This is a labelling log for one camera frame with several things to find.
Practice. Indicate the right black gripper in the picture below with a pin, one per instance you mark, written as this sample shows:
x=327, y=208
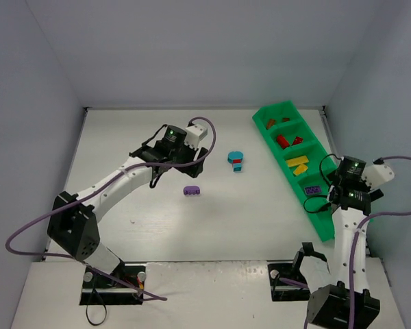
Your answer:
x=377, y=195

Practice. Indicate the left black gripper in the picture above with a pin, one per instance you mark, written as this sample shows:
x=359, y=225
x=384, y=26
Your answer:
x=194, y=164

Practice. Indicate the purple lego piece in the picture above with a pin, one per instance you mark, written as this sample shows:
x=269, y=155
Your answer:
x=191, y=190

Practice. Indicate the yellow small lego brick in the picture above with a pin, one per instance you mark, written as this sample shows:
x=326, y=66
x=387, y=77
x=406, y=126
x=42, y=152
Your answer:
x=302, y=168

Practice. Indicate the yellow lego plate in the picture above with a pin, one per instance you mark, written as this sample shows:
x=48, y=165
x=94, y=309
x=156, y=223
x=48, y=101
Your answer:
x=295, y=162

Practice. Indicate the blue round lego piece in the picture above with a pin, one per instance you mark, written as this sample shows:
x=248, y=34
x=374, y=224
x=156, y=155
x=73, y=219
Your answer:
x=234, y=155

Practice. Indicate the red lego brick single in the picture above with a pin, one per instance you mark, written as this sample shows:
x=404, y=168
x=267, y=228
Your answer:
x=298, y=140

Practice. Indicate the small teal lego cube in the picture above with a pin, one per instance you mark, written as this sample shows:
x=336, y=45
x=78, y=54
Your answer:
x=237, y=167

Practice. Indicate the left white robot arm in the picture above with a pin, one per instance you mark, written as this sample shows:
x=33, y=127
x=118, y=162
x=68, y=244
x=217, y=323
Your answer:
x=74, y=226

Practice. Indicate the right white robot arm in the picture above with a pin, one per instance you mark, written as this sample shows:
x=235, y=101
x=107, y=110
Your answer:
x=340, y=296

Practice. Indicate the green compartment tray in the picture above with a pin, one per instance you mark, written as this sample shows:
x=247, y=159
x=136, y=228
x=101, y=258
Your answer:
x=319, y=166

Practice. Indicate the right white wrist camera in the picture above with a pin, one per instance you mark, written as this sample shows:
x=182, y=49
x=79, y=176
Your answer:
x=376, y=175

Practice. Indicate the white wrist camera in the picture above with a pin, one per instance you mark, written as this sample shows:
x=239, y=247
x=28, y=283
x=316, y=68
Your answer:
x=194, y=135
x=376, y=175

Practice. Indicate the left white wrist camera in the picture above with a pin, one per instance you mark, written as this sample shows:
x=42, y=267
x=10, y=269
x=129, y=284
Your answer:
x=194, y=135

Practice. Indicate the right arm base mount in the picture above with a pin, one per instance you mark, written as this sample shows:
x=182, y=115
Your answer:
x=286, y=285

